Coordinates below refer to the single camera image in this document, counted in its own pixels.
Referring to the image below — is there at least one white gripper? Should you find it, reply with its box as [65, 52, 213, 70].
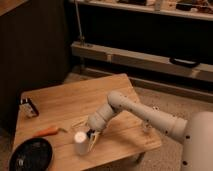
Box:
[71, 107, 114, 151]

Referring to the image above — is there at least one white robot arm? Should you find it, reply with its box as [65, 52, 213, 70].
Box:
[74, 91, 213, 171]

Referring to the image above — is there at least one blue eraser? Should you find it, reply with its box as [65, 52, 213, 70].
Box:
[86, 130, 94, 138]

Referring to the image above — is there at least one orange carrot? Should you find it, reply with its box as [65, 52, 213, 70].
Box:
[33, 126, 67, 137]

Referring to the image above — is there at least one black round plate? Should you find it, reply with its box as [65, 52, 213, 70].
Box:
[9, 138, 53, 171]

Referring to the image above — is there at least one black white small box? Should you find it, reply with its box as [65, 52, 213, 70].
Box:
[20, 98, 39, 118]

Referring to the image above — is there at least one metal vertical pole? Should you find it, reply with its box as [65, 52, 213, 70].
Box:
[74, 0, 85, 45]

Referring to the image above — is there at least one cluttered upper shelf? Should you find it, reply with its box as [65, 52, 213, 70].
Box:
[69, 0, 213, 21]

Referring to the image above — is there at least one black case handle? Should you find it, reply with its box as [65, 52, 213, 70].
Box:
[169, 58, 200, 68]

